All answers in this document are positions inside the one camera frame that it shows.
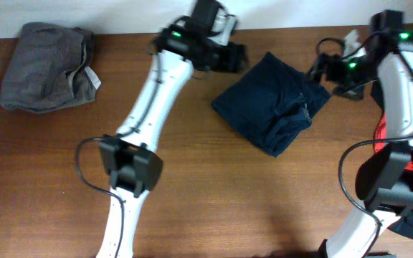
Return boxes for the dark blue shorts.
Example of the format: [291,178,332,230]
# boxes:
[212,52,331,157]

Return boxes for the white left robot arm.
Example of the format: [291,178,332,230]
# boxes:
[98,1,246,257]

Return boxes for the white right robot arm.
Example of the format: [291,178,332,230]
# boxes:
[307,10,413,257]

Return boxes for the red mesh garment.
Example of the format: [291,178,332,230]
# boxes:
[373,115,413,172]

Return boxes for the folded grey shorts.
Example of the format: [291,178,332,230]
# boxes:
[0,22,100,114]

